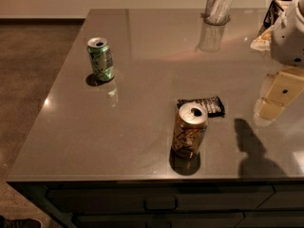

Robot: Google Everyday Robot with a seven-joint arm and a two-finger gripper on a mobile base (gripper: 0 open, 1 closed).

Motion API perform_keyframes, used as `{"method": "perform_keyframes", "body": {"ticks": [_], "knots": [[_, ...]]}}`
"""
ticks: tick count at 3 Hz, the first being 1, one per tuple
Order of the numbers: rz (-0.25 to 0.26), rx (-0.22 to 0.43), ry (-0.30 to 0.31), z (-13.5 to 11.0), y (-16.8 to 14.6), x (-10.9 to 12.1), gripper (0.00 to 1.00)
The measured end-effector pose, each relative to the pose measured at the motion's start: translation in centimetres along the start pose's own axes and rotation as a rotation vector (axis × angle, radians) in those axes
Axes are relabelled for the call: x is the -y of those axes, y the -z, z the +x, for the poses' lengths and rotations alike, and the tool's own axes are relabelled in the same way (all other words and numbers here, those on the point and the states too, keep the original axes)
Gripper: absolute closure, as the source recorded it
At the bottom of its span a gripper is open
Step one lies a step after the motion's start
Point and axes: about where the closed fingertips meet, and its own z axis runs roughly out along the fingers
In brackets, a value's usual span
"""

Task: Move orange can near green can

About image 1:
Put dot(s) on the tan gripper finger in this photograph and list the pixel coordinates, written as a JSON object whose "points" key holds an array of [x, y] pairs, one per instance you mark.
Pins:
{"points": [[278, 91]]}

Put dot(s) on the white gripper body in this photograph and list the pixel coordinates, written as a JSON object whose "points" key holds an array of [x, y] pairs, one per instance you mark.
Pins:
{"points": [[289, 41]]}

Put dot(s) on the orange soda can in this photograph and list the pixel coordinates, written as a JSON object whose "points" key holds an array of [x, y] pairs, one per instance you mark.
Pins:
{"points": [[190, 125]]}

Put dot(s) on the green soda can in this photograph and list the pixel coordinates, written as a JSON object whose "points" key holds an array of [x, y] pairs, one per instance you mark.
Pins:
{"points": [[101, 59]]}

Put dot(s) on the white packet near basket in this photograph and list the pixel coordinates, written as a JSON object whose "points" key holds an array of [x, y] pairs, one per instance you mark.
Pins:
{"points": [[263, 41]]}

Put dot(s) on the black snack bar wrapper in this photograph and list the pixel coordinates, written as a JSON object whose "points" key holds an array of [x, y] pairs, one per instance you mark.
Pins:
{"points": [[213, 105]]}

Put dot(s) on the clear straw holder cup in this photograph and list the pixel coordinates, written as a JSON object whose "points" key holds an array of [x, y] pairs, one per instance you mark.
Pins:
{"points": [[217, 12]]}

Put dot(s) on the right dark drawer front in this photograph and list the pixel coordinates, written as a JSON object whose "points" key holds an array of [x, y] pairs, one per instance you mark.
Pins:
{"points": [[286, 196]]}

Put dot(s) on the lower dark drawer front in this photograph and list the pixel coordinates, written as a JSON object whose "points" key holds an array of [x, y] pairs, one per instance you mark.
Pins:
{"points": [[196, 220]]}

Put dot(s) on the dark cabinet drawer front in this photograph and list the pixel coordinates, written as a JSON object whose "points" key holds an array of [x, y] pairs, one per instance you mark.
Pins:
{"points": [[130, 200]]}

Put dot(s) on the dark shoe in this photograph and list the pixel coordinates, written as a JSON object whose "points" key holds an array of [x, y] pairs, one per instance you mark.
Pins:
{"points": [[20, 223]]}

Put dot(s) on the black wire basket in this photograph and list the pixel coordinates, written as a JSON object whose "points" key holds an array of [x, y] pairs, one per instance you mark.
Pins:
{"points": [[275, 9]]}

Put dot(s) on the black drawer handle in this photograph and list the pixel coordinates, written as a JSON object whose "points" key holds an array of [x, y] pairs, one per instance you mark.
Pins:
{"points": [[160, 204]]}

